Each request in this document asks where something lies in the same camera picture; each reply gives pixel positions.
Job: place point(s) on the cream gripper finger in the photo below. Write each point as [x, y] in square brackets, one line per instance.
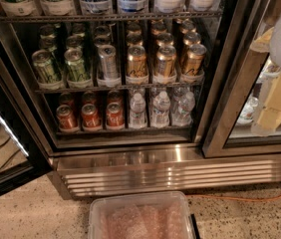
[261, 44]
[270, 115]

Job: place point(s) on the clear water bottle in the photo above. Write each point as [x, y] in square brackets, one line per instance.
[159, 113]
[137, 111]
[185, 105]

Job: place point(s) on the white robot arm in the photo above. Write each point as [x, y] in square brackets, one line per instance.
[275, 56]

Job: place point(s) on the closed right fridge door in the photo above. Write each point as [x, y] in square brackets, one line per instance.
[236, 77]

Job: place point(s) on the white can right fridge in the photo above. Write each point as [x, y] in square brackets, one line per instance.
[246, 115]

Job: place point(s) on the steel fridge base grille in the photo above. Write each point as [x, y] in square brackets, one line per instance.
[177, 168]

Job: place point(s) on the open fridge glass door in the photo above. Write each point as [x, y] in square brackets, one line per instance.
[21, 159]

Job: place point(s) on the gold can front right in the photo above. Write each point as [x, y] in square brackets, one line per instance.
[192, 62]

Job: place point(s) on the gold can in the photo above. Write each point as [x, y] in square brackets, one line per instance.
[137, 72]
[164, 66]
[192, 62]

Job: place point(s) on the gold can front middle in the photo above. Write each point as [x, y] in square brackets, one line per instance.
[164, 66]

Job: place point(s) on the gold can front left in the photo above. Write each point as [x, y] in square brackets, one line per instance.
[137, 72]

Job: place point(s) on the silver can front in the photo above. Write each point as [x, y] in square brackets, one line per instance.
[108, 73]

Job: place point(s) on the red soda can front right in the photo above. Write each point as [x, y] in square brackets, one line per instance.
[115, 116]

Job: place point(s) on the red soda can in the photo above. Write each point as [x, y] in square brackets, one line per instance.
[90, 117]
[115, 116]
[66, 118]

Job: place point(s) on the green can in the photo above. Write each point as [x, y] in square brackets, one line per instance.
[49, 76]
[79, 75]

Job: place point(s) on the red soda can front middle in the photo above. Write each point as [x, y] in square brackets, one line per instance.
[90, 117]

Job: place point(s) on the clear plastic bin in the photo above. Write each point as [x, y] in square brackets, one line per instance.
[162, 215]

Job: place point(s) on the red soda can front left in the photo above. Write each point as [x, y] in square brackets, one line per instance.
[66, 118]

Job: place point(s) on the green can front left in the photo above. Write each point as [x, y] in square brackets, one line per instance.
[49, 76]

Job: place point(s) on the upper wire shelf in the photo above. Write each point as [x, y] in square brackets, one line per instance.
[109, 17]

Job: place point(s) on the wire shelf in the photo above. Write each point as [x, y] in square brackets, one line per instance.
[120, 87]
[109, 17]

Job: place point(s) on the middle wire shelf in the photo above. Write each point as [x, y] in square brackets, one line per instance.
[120, 87]

